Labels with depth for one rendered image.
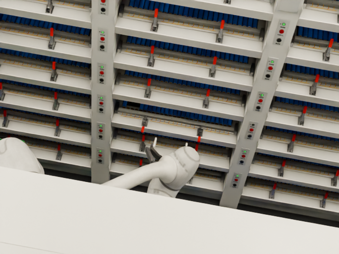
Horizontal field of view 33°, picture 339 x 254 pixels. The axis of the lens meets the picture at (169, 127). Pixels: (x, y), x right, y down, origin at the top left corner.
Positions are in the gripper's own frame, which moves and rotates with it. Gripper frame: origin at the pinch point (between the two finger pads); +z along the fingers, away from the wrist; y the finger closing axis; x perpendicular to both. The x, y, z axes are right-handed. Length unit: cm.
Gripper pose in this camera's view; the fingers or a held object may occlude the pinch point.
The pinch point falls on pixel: (170, 144)
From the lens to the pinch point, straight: 249.8
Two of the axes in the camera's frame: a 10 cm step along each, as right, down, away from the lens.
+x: 1.3, -8.1, -5.7
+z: 1.2, -5.6, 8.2
